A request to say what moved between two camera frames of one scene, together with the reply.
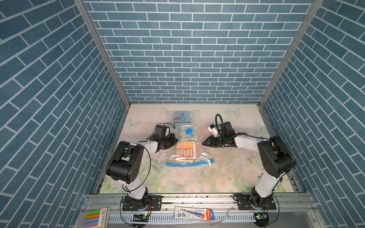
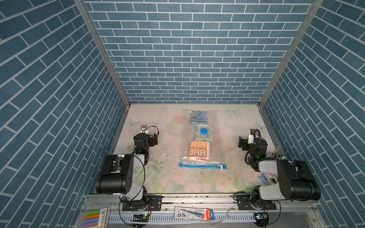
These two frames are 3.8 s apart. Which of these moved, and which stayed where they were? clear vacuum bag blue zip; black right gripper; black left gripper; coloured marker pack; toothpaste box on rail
Moved: black left gripper; clear vacuum bag blue zip; black right gripper
Stayed: toothpaste box on rail; coloured marker pack
